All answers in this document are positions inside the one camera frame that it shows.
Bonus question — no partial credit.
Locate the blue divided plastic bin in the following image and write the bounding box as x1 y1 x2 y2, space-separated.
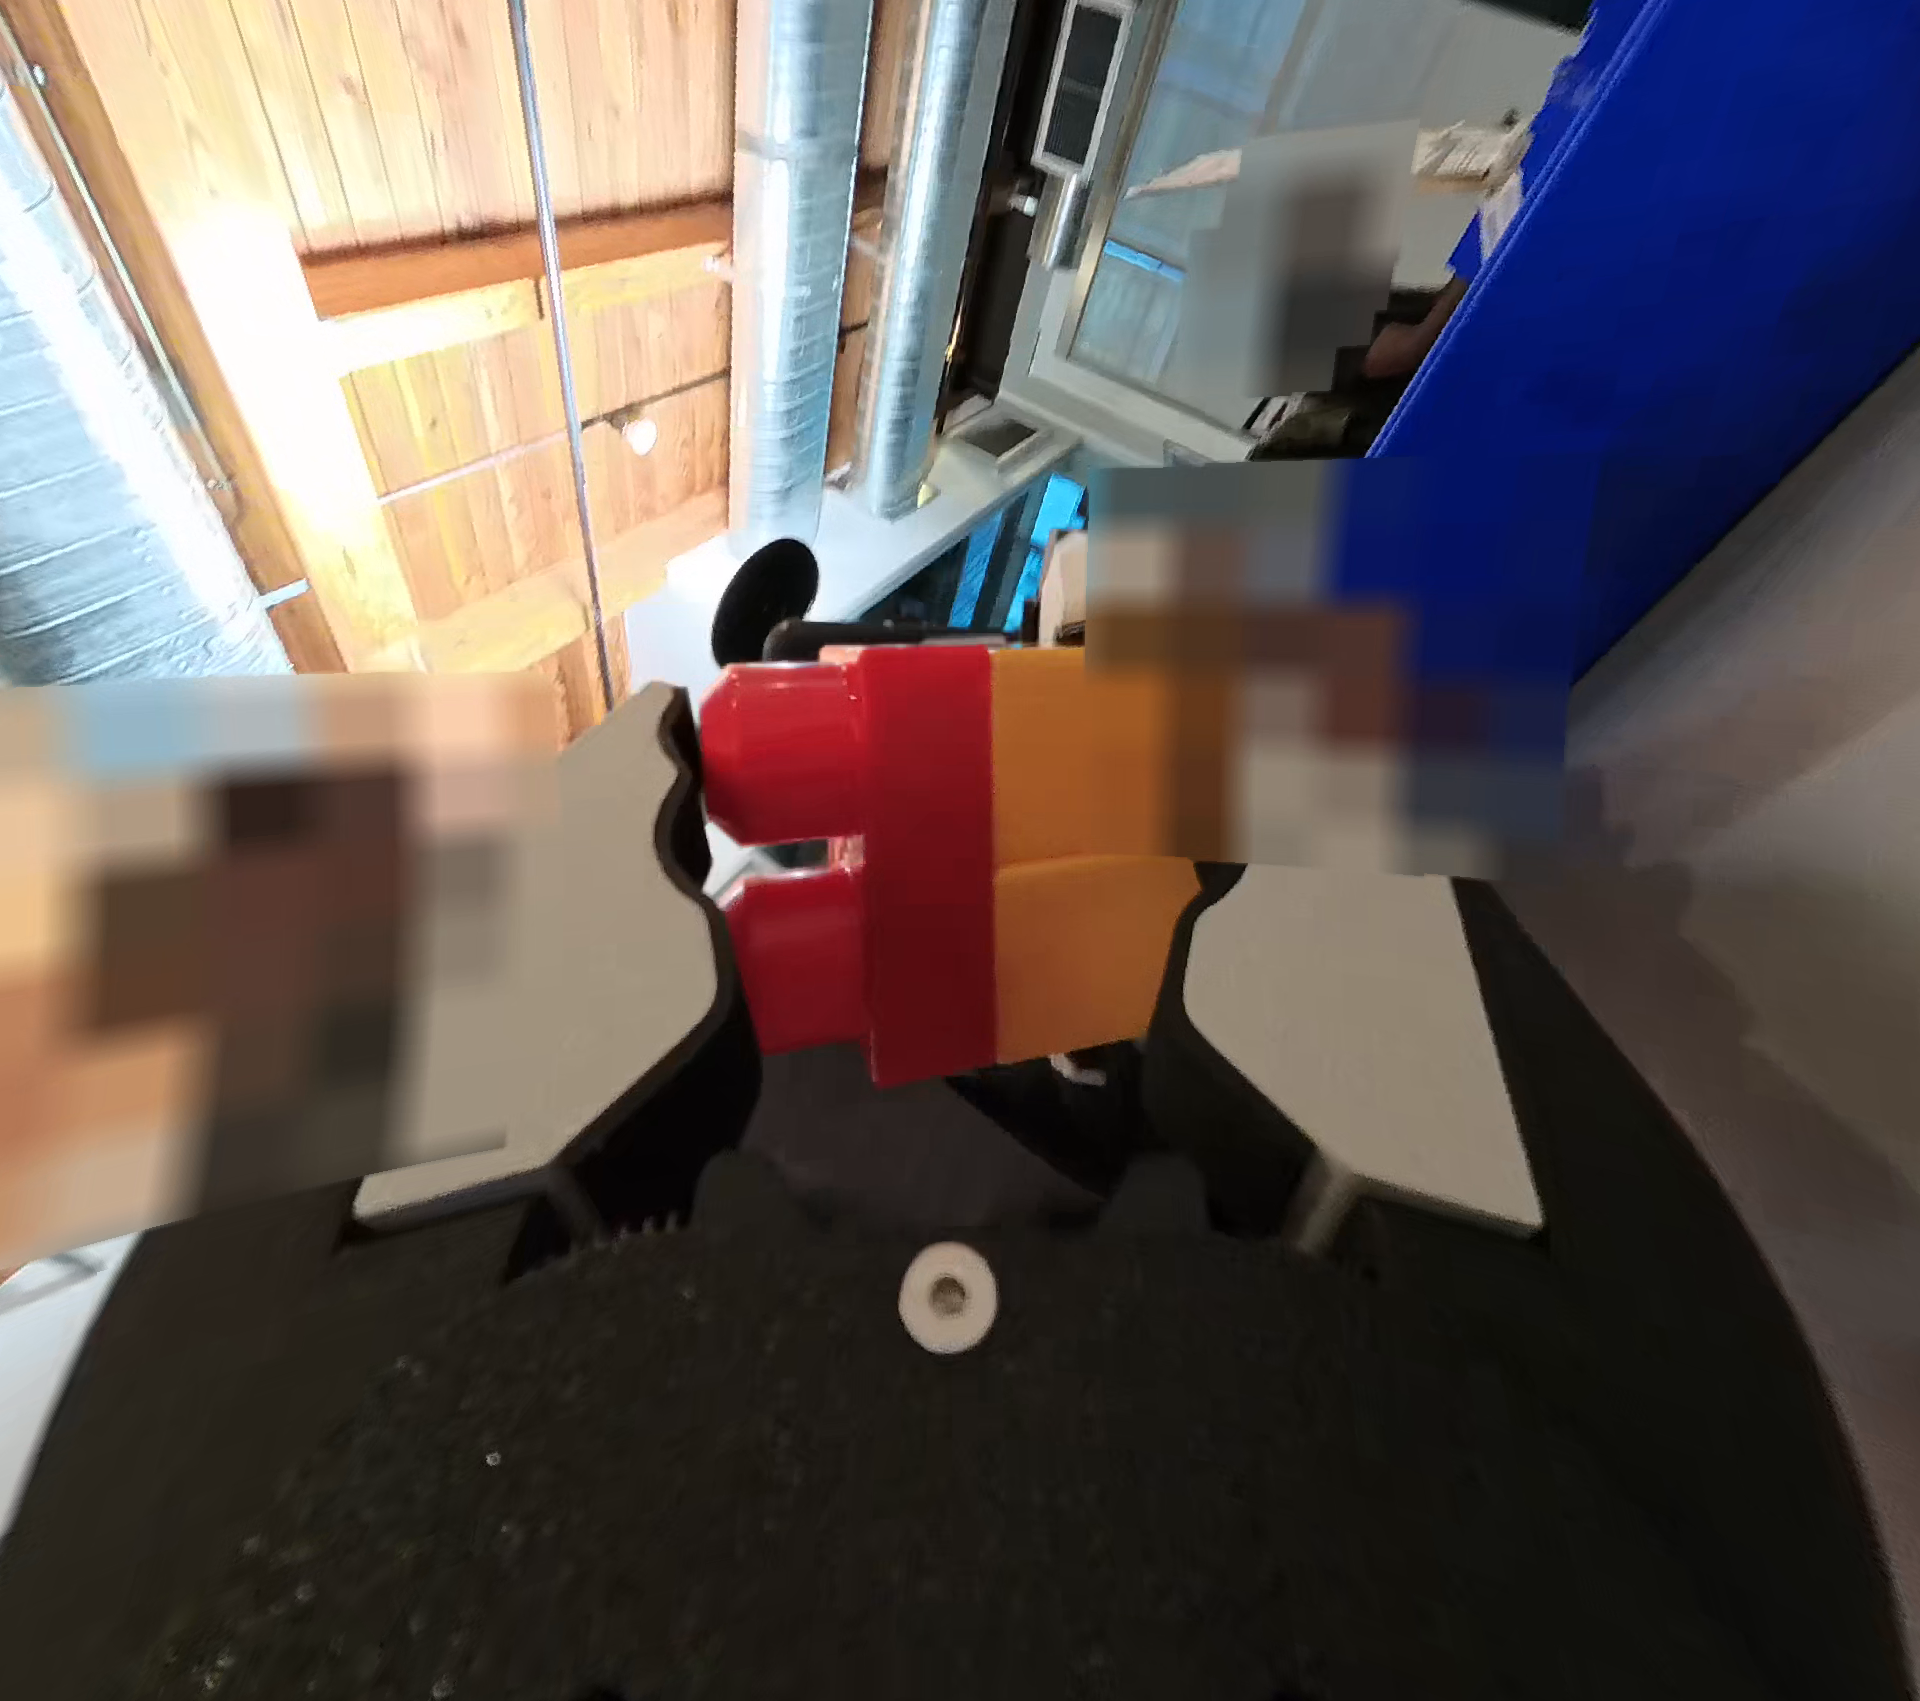
1321 0 1920 683

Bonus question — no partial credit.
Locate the large silver air duct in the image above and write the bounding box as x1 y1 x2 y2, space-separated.
733 0 895 533

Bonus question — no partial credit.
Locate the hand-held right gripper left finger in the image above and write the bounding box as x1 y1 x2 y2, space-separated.
352 680 753 1238

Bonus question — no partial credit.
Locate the yellow one-stud toy block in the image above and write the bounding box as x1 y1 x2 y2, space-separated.
987 650 1202 866

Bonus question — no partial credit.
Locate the red two-stud toy block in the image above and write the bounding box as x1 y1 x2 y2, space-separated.
697 642 1005 1085

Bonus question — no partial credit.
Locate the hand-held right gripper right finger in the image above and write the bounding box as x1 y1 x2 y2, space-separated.
1142 869 1551 1251

